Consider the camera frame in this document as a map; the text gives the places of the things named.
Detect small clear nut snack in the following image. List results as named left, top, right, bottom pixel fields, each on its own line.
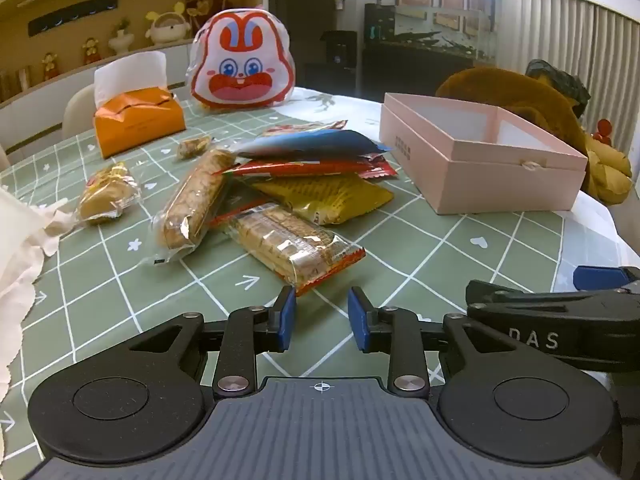
left=176, top=135, right=213, bottom=160

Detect brown plush toy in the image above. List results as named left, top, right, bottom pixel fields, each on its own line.
left=435, top=65, right=633, bottom=206

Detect yellow pastry packet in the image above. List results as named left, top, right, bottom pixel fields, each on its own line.
left=75, top=161, right=143, bottom=226

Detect yellow snack packet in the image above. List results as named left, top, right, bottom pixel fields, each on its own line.
left=247, top=172, right=396, bottom=226

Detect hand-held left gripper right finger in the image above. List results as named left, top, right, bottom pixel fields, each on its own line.
left=347, top=286, right=516, bottom=398

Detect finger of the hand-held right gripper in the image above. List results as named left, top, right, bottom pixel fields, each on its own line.
left=466, top=280, right=506, bottom=317
left=574, top=266, right=640, bottom=292

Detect white vase with plant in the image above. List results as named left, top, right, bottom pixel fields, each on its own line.
left=107, top=17, right=135, bottom=56

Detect beige curtain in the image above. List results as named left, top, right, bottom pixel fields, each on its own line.
left=495, top=0, right=640, bottom=161

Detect glass fish tank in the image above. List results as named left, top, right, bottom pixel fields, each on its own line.
left=365, top=0, right=501, bottom=59

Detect black wall panel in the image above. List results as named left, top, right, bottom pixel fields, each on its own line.
left=28, top=0, right=119, bottom=37

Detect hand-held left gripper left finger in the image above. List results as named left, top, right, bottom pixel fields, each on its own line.
left=127, top=286, right=297, bottom=397

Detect long clear biscuit pack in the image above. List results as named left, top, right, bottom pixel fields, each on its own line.
left=142, top=147, right=238, bottom=266

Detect pink cardboard box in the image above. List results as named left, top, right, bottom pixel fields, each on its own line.
left=378, top=92, right=588, bottom=215

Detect dark grey plush toy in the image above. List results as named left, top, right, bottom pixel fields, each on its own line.
left=525, top=59, right=587, bottom=117

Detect red label biscuit pack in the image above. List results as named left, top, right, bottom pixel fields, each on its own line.
left=210, top=200, right=367, bottom=297

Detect white tissue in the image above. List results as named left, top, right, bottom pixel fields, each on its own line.
left=94, top=51, right=167, bottom=108

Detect black cabinet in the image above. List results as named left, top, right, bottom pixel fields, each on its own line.
left=362, top=42, right=476, bottom=103

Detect rabbit face bag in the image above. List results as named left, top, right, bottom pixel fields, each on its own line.
left=186, top=8, right=297, bottom=111

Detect black water dispenser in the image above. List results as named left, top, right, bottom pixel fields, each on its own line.
left=320, top=30, right=359, bottom=94

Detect white lace cloth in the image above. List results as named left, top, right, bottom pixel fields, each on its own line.
left=0, top=187, right=76, bottom=401

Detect white chair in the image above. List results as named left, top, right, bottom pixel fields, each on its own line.
left=62, top=84, right=101, bottom=137

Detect blue and white snack packet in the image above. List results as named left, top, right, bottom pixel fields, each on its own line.
left=235, top=129, right=393, bottom=160

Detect green checked tablecloth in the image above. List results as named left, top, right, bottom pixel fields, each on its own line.
left=0, top=95, right=568, bottom=461

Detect orange tissue box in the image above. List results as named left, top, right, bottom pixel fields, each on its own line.
left=93, top=86, right=187, bottom=159

